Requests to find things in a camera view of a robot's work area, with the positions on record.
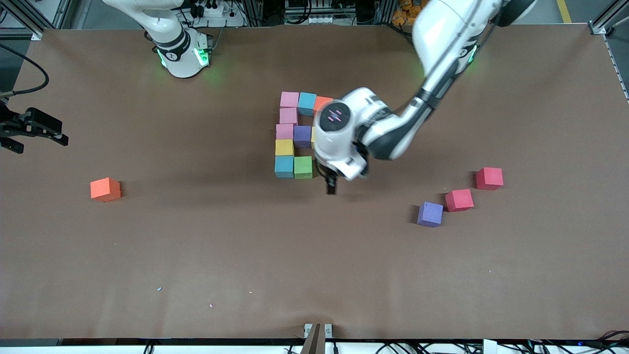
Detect pile of orange objects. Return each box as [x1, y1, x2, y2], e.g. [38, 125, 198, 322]
[392, 0, 426, 26]

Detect metal equipment rack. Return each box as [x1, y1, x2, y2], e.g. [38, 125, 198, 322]
[246, 0, 394, 28]

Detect blue foam cube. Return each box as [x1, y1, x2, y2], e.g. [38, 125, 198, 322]
[274, 155, 295, 179]
[298, 92, 317, 117]

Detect white table edge rail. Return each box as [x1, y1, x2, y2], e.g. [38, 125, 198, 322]
[0, 343, 629, 354]

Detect brown table cover sheet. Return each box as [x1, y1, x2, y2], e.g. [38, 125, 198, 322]
[0, 24, 629, 341]

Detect aluminium frame post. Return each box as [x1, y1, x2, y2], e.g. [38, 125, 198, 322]
[589, 0, 629, 36]
[0, 0, 67, 41]

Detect white power strip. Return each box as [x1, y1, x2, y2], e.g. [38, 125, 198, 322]
[189, 0, 246, 28]

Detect metal table edge bracket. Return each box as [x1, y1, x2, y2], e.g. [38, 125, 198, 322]
[301, 323, 333, 354]

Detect green foam cube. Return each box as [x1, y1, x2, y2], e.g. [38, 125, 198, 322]
[293, 155, 314, 180]

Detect aluminium table side rail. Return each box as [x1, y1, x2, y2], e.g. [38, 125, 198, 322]
[602, 34, 629, 104]

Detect black cable bundle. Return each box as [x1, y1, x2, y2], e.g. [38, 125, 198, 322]
[283, 330, 629, 354]

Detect red foam cube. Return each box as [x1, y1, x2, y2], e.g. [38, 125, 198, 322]
[475, 167, 504, 191]
[445, 189, 475, 212]

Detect purple foam cube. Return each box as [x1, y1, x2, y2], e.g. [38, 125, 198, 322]
[293, 125, 314, 149]
[417, 202, 444, 228]

